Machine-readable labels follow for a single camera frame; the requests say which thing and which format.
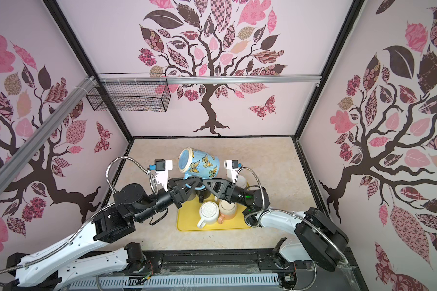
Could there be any white slotted cable duct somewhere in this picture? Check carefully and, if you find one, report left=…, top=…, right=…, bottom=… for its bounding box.
left=66, top=274, right=280, bottom=291

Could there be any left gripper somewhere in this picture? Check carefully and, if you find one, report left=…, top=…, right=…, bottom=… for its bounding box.
left=135, top=175, right=200, bottom=223

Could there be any yellow plastic tray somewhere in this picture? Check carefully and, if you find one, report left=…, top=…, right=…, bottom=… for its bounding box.
left=177, top=197, right=250, bottom=232

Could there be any aluminium rail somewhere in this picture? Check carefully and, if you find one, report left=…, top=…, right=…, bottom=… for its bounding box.
left=0, top=76, right=97, bottom=196
left=99, top=75, right=322, bottom=85

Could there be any aluminium rail left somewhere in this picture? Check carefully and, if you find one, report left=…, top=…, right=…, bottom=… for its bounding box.
left=0, top=76, right=97, bottom=196

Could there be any orange speckled mug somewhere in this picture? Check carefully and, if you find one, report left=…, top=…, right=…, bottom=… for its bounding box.
left=217, top=200, right=237, bottom=224

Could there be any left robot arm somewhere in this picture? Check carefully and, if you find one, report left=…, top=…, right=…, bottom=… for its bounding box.
left=2, top=177, right=203, bottom=291

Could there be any black and white mug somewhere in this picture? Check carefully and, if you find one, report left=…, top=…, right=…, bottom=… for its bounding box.
left=235, top=175, right=248, bottom=189

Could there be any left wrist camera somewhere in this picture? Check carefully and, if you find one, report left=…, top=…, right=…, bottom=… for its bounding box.
left=148, top=160, right=173, bottom=194

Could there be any white ribbed mug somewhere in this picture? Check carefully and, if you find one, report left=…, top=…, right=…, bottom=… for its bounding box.
left=197, top=201, right=220, bottom=229

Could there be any black base frame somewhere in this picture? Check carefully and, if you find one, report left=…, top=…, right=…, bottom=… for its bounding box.
left=58, top=247, right=369, bottom=291

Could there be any blue butterfly mug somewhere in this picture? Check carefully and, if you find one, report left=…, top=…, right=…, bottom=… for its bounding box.
left=178, top=147, right=220, bottom=180

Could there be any black wire basket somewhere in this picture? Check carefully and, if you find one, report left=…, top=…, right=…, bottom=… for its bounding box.
left=86, top=73, right=172, bottom=112

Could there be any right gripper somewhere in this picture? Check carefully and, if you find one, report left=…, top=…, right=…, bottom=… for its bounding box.
left=205, top=179, right=252, bottom=210

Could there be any aluminium rail back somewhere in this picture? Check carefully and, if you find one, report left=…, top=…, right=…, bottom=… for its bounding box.
left=99, top=75, right=322, bottom=85

